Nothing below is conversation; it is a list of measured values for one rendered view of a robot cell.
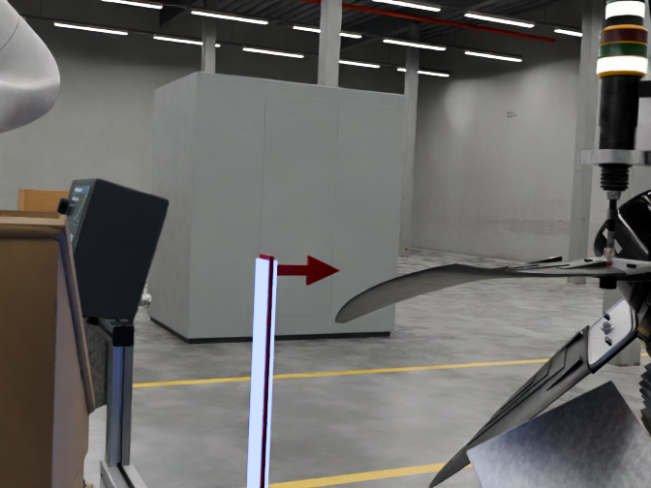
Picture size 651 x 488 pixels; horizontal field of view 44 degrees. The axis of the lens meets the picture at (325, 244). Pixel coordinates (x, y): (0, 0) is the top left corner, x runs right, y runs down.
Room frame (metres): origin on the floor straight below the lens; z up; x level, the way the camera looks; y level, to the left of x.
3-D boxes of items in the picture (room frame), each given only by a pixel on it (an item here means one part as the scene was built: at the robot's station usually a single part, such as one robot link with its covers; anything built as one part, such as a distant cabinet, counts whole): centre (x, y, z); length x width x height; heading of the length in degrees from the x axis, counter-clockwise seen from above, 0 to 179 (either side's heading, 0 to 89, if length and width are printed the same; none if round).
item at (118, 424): (1.10, 0.28, 0.96); 0.03 x 0.03 x 0.20; 24
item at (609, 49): (0.77, -0.27, 1.39); 0.04 x 0.04 x 0.01
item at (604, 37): (0.77, -0.27, 1.40); 0.04 x 0.04 x 0.01
